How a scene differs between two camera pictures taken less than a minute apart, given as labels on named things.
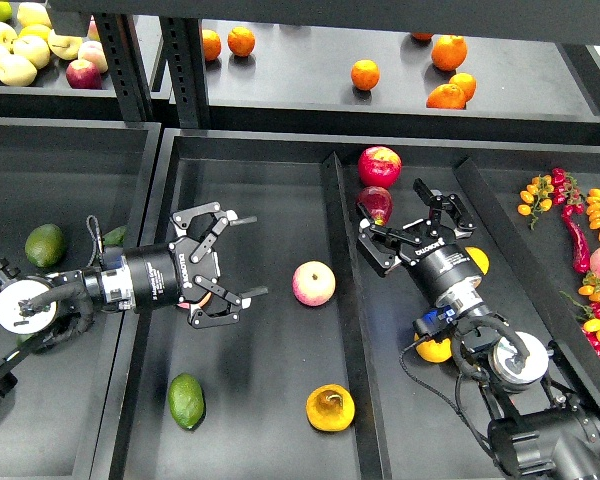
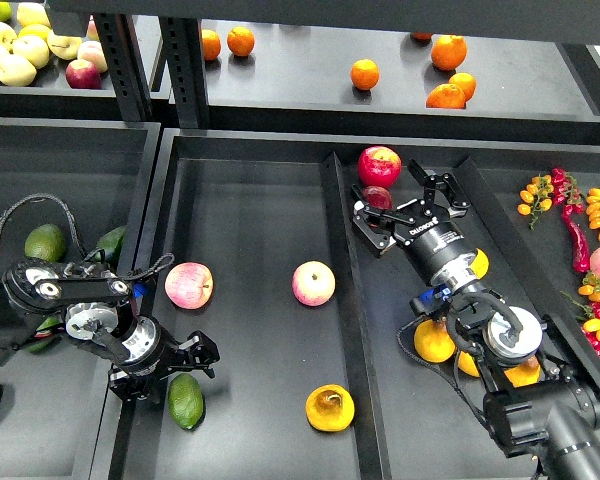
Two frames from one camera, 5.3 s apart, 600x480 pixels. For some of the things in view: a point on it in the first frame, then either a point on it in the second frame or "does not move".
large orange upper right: [449, 52] does not move
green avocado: [186, 400] does not move
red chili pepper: [580, 250] does not move
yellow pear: [330, 407] does not move
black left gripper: [163, 276] → [149, 351]
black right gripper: [438, 264] → [435, 246]
